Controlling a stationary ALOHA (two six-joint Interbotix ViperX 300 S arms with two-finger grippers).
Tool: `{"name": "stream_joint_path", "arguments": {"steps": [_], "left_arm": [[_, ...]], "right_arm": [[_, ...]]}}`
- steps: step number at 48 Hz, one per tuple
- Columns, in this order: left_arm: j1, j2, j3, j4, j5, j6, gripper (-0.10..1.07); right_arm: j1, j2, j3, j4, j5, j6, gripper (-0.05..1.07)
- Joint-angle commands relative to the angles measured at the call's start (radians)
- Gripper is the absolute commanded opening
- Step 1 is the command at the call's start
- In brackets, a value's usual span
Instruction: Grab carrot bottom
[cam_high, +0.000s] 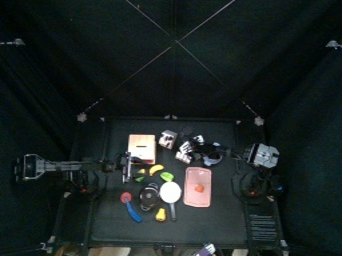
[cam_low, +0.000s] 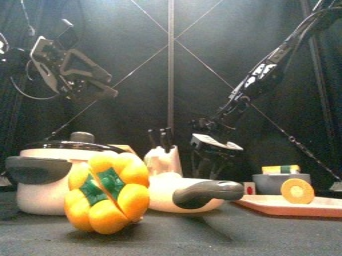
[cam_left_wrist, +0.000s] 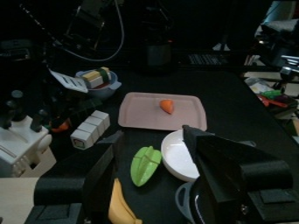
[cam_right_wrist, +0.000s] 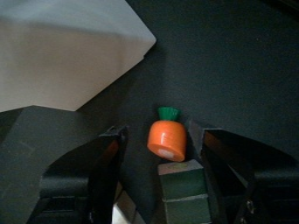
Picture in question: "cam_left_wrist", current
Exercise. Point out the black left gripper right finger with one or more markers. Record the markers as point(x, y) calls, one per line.
point(237, 175)

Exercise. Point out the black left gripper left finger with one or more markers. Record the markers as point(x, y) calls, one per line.
point(73, 180)

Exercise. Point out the orange toy carrot piece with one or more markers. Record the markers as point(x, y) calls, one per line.
point(166, 106)

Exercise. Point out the yellow toy banana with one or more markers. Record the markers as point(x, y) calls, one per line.
point(118, 207)

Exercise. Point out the white bowl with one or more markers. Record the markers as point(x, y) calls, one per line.
point(176, 157)

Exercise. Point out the white toy knife block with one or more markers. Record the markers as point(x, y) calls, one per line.
point(21, 148)

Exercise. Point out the white segmented toy block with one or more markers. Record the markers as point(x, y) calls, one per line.
point(89, 128)

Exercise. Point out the red toy piece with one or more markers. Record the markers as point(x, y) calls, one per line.
point(271, 102)

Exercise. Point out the green toy vegetable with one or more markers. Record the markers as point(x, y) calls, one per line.
point(271, 94)

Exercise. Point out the pink plastic tray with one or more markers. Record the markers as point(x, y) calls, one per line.
point(154, 112)

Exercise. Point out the blue-grey toy pot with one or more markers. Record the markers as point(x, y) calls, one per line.
point(101, 87)

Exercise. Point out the white toy spatula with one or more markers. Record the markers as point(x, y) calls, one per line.
point(69, 81)

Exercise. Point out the yellow white sushi toy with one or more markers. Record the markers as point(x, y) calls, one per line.
point(96, 77)

